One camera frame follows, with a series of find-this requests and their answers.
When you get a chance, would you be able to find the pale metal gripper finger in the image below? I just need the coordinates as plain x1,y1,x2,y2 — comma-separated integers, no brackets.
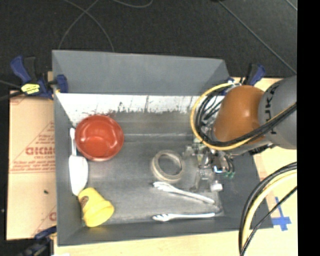
191,168,216,193
184,143,209,164

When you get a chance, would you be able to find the white plastic fork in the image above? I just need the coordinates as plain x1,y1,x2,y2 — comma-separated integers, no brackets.
152,212,216,223
152,181,216,204

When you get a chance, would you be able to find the beige tape roll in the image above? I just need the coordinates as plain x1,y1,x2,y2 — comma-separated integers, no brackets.
150,149,186,183

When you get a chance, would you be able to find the grey metal bin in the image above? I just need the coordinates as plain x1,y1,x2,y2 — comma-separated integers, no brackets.
51,49,274,246

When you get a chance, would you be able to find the red bowl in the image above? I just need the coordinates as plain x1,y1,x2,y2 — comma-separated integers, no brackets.
74,114,125,162

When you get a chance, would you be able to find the yellow plastic cup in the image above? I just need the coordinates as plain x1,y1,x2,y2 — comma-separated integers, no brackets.
77,187,115,228

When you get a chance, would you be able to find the white plastic scoop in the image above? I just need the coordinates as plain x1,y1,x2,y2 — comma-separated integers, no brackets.
68,127,89,197

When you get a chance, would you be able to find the brown cardboard board red print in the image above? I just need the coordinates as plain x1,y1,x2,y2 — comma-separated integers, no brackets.
6,91,59,241

